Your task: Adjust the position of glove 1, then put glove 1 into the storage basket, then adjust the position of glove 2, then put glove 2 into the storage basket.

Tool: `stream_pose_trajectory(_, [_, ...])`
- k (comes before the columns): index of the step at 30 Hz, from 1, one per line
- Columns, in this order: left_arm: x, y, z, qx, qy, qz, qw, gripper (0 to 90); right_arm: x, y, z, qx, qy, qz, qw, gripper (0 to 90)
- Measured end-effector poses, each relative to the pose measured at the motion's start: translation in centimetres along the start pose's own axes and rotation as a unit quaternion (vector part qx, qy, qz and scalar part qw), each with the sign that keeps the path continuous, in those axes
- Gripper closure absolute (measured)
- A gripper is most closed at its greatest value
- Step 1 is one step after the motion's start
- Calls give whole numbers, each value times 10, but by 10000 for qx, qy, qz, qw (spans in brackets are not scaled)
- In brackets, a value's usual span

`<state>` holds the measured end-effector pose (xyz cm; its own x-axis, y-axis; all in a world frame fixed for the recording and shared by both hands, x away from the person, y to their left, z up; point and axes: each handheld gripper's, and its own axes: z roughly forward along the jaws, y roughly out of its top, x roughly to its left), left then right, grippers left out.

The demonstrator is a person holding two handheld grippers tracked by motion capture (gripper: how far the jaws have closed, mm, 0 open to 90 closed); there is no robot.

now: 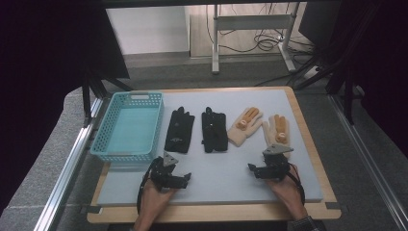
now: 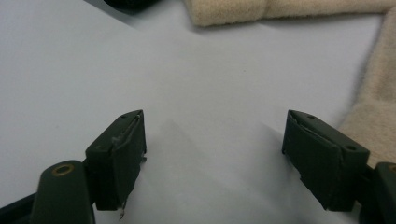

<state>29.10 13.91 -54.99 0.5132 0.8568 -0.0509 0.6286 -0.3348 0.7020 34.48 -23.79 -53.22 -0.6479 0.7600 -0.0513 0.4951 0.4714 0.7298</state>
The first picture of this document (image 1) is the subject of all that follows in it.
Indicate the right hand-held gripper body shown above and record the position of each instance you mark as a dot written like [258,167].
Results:
[275,168]

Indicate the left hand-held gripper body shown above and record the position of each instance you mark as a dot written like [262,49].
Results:
[170,179]

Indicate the beige glove with orange palm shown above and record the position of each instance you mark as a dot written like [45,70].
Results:
[271,131]
[239,134]

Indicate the person's left hand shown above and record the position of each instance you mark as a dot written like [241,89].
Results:
[155,202]

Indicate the person's right hand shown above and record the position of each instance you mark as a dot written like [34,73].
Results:
[288,192]

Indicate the black glove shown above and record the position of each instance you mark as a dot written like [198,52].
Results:
[179,131]
[214,134]

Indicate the teal plastic basket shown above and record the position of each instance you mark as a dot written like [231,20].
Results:
[128,128]

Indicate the black tape strip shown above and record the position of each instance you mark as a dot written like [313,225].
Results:
[333,205]
[91,209]

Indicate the black stand legs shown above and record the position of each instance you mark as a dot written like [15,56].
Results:
[87,96]
[348,96]

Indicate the white power strip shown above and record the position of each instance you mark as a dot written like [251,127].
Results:
[310,72]

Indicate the white panel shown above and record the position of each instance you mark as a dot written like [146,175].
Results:
[147,30]

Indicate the black curtain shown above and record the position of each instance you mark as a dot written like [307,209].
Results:
[38,64]
[385,64]

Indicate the aluminium rail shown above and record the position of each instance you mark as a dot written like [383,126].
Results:
[69,163]
[369,160]

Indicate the white metal desk frame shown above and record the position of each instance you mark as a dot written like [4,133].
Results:
[253,22]

